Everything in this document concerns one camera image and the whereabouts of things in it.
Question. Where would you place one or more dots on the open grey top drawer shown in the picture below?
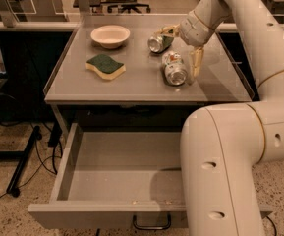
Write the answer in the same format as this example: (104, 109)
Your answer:
(106, 178)

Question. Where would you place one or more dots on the white bowl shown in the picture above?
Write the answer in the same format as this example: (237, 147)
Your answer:
(111, 36)

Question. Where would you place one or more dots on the black stand leg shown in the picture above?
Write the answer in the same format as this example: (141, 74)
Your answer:
(13, 188)

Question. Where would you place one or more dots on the green yellow sponge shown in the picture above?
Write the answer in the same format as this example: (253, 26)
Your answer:
(105, 67)

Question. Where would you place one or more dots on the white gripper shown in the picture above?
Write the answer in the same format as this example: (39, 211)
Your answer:
(194, 29)

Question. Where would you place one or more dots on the white green 7up can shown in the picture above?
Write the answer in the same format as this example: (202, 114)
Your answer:
(174, 69)

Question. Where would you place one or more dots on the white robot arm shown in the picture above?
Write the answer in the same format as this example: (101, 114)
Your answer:
(221, 143)

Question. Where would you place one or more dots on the dark green soda can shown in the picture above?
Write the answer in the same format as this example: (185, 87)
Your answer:
(159, 43)

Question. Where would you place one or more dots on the grey cabinet table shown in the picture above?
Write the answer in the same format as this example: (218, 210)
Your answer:
(71, 83)

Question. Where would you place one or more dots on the black drawer handle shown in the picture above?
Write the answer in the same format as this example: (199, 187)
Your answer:
(152, 222)

